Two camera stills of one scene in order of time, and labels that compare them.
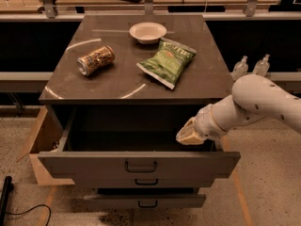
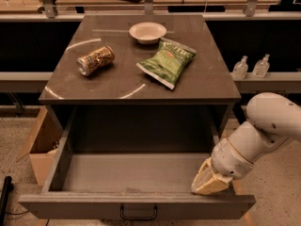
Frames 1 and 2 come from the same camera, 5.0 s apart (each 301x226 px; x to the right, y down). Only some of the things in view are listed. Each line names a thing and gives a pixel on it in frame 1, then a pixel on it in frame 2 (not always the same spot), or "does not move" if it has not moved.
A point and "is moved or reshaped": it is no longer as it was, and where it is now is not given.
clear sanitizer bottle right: (262, 66) does not move
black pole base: (7, 187) does not move
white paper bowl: (148, 32) does not move
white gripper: (205, 122) to (229, 161)
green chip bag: (168, 61) does not move
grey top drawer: (132, 142) is moved or reshaped
